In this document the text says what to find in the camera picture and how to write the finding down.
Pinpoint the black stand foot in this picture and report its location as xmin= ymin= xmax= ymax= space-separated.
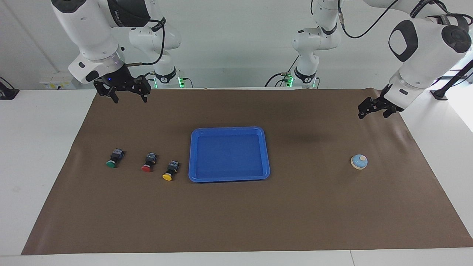
xmin=0 ymin=77 xmax=20 ymax=99

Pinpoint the white wall socket box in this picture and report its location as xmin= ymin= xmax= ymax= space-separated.
xmin=40 ymin=76 xmax=76 ymax=90

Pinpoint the blue plastic tray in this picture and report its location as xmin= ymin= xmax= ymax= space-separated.
xmin=188 ymin=126 xmax=271 ymax=183

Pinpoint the brown table mat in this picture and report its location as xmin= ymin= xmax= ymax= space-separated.
xmin=21 ymin=88 xmax=473 ymax=255

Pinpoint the yellow push button switch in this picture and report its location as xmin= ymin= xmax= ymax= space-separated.
xmin=162 ymin=160 xmax=180 ymax=181

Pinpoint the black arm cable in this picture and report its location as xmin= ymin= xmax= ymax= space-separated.
xmin=337 ymin=0 xmax=470 ymax=39
xmin=124 ymin=17 xmax=166 ymax=67

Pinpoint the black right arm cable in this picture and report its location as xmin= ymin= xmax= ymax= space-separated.
xmin=124 ymin=17 xmax=166 ymax=67

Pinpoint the light blue service bell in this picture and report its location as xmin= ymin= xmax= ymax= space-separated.
xmin=350 ymin=154 xmax=368 ymax=170

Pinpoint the green push button switch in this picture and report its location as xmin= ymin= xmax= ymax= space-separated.
xmin=106 ymin=149 xmax=125 ymax=169

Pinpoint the black tripod stand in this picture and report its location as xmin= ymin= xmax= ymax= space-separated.
xmin=431 ymin=59 xmax=473 ymax=101

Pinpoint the red push button switch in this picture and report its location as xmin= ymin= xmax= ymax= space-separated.
xmin=141 ymin=152 xmax=157 ymax=173

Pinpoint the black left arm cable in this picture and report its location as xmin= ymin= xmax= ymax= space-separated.
xmin=337 ymin=0 xmax=470 ymax=39

